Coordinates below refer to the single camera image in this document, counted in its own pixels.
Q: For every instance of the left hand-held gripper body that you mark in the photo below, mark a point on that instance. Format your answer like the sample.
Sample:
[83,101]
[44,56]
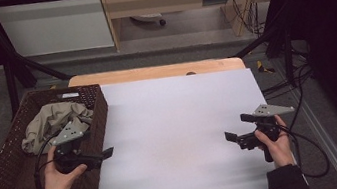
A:
[69,133]

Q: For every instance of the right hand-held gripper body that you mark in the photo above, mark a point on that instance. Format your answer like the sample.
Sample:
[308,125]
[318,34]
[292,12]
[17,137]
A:
[271,111]

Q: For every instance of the beige garment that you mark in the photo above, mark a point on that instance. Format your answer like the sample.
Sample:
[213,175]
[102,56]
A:
[52,120]

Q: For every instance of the brown wicker basket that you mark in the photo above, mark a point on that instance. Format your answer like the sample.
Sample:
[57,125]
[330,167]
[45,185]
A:
[13,171]

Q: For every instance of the person's right hand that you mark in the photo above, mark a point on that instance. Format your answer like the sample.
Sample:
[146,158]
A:
[282,150]

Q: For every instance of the person's left hand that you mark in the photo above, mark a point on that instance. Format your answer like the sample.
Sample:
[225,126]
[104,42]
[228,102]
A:
[56,183]

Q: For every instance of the yellow and black tool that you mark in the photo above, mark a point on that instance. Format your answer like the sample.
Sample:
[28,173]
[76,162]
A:
[263,68]

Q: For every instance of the white table sheet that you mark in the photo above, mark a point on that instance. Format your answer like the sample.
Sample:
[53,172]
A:
[173,120]

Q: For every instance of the black slanted metal stand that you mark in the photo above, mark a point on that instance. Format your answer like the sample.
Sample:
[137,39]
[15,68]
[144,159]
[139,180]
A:
[288,53]
[22,64]

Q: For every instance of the white cabinet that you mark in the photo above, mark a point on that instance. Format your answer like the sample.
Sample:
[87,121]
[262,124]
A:
[55,27]

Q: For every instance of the office chair base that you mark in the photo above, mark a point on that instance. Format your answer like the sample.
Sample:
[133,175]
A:
[148,18]

